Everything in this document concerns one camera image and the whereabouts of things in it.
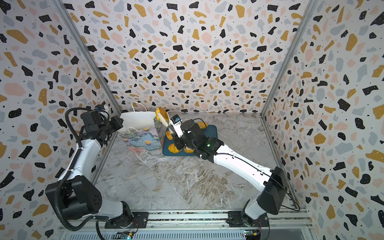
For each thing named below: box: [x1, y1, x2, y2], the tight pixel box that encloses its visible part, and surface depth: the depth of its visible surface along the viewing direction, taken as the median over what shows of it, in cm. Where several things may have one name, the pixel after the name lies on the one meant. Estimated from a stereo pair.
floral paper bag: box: [118, 111, 164, 153], surface depth 90 cm
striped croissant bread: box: [168, 143, 180, 154], surface depth 99 cm
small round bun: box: [155, 107, 170, 124], surface depth 76 cm
